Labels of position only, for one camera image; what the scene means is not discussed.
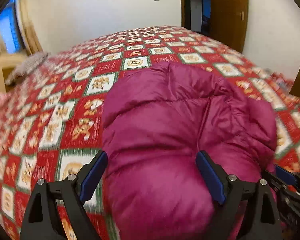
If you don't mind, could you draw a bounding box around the magenta puffer jacket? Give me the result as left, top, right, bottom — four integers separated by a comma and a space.
102, 62, 277, 239

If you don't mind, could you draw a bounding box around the red patterned bed quilt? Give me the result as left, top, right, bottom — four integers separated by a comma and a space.
0, 26, 300, 239

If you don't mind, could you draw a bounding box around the striped grey pillow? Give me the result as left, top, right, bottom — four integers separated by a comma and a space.
5, 52, 50, 86

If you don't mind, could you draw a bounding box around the cream wooden headboard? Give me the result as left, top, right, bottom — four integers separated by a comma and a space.
0, 53, 27, 93

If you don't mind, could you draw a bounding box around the right beige curtain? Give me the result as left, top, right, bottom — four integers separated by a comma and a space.
16, 0, 43, 55

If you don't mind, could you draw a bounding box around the brown wooden door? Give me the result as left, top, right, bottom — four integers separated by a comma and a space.
209, 0, 249, 53

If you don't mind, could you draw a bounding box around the blue window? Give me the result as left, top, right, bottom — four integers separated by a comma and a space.
0, 0, 25, 54

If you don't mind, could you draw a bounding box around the metal door handle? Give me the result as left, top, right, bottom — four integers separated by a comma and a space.
240, 11, 244, 21

